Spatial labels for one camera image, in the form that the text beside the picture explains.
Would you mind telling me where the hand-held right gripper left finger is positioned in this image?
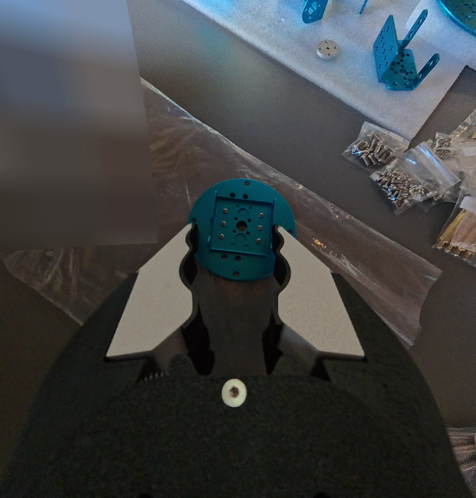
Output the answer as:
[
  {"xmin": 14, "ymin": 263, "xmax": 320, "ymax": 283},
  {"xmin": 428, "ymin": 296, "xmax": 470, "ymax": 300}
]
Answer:
[{"xmin": 105, "ymin": 223, "xmax": 215, "ymax": 376}]

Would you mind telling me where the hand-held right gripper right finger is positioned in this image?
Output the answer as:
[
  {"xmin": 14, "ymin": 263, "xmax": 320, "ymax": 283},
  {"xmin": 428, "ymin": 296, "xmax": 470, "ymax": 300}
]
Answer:
[{"xmin": 261, "ymin": 225, "xmax": 366, "ymax": 377}]

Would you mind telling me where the large clear plastic bag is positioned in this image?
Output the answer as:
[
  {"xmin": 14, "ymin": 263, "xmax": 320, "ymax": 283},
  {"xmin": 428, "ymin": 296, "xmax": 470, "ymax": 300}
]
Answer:
[{"xmin": 1, "ymin": 78, "xmax": 443, "ymax": 347}]

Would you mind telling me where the blue round perforated plate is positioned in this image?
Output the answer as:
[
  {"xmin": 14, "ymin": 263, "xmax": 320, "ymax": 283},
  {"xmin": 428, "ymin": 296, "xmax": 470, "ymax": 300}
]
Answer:
[{"xmin": 188, "ymin": 178, "xmax": 297, "ymax": 281}]

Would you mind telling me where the pile of small screw bags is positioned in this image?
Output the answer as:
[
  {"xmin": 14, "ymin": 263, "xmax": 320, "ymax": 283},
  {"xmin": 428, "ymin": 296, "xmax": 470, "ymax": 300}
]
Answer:
[{"xmin": 342, "ymin": 103, "xmax": 476, "ymax": 275}]

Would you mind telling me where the grey desk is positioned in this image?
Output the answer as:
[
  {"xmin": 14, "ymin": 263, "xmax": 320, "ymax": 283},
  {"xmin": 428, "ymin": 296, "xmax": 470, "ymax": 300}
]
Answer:
[{"xmin": 0, "ymin": 0, "xmax": 476, "ymax": 467}]

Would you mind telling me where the small silver round hub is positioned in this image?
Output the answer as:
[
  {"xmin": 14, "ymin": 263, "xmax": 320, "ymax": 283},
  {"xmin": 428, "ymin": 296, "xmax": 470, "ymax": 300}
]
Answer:
[{"xmin": 316, "ymin": 39, "xmax": 340, "ymax": 60}]

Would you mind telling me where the white foam sheet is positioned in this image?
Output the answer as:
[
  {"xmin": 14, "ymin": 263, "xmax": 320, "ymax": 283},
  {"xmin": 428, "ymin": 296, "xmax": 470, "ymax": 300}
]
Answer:
[{"xmin": 181, "ymin": 0, "xmax": 476, "ymax": 141}]

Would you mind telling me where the blue long-eared bracket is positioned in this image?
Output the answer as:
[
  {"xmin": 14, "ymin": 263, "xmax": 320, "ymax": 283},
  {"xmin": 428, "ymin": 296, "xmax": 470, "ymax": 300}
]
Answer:
[{"xmin": 372, "ymin": 9, "xmax": 441, "ymax": 92}]

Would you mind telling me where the large blue ring plate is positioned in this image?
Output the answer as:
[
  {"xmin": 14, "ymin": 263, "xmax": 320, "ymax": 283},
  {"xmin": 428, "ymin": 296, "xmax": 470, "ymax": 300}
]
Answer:
[{"xmin": 434, "ymin": 0, "xmax": 476, "ymax": 41}]

